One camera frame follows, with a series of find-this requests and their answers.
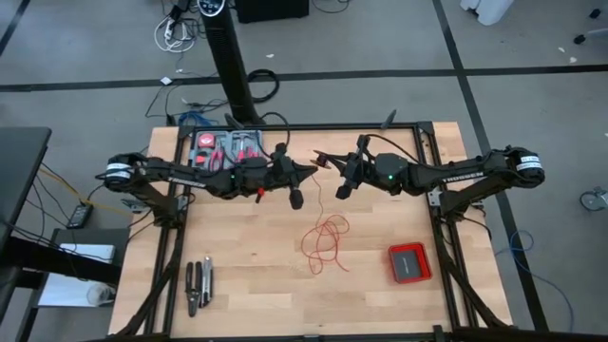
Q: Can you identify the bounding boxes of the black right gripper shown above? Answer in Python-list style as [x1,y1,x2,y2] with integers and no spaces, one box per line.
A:
[326,135,375,200]

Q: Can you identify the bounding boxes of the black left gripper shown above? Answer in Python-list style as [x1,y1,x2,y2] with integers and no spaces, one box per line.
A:
[271,143,318,211]

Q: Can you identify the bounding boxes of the black wire spool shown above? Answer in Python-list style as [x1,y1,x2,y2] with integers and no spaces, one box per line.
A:
[311,150,334,171]

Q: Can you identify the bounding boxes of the thin red wire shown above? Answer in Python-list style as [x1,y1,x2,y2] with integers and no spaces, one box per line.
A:
[313,156,352,276]

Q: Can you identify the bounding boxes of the grey tool kit case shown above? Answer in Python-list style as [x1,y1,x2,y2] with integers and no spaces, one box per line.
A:
[188,129,264,173]

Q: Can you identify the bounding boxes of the dark grey rectangular block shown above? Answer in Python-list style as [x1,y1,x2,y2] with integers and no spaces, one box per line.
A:
[392,249,424,280]

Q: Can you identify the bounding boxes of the red square tray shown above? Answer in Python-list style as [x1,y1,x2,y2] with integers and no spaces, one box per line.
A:
[388,242,433,285]

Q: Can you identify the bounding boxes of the black tower fan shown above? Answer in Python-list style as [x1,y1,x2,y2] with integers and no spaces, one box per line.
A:
[196,0,268,127]

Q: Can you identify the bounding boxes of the black floor box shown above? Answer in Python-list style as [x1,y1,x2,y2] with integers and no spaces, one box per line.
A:
[235,0,310,24]

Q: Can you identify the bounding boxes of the black power adapter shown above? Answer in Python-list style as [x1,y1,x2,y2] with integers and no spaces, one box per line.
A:
[66,202,94,230]

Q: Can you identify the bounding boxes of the clear plastic cup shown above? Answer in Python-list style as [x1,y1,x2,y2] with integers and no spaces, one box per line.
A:
[85,282,117,307]

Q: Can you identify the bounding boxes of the grey caster wheel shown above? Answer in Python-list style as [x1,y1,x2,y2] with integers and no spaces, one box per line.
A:
[579,186,608,213]

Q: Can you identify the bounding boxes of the black desk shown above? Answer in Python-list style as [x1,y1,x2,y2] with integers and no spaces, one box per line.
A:
[0,125,124,342]

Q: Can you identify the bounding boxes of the office chair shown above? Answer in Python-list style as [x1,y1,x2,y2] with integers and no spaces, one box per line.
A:
[572,7,608,47]

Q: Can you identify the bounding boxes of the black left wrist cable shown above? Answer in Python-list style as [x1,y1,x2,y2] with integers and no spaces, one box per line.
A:
[259,111,292,154]

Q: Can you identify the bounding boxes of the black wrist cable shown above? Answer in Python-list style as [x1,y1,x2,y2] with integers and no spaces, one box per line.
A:
[363,133,422,162]
[259,111,292,154]

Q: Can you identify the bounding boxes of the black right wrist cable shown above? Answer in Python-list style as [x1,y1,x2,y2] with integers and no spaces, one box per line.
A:
[363,133,422,162]

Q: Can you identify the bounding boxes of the red-handled pliers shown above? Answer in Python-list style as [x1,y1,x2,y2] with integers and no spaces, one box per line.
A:
[208,136,227,172]

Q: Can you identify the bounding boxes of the black coiled cable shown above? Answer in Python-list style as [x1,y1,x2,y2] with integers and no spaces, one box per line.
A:
[246,68,280,105]

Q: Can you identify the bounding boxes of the tangled blue cable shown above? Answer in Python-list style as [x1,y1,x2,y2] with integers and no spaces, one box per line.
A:
[178,109,219,127]

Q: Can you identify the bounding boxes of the black wire stripper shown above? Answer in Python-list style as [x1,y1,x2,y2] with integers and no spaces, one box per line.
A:
[184,260,203,318]

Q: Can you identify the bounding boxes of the long blue cable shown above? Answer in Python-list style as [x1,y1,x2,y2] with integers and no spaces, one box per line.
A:
[493,230,576,333]

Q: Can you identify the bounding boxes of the yellow cable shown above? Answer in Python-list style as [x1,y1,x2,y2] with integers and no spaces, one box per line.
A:
[37,165,137,218]

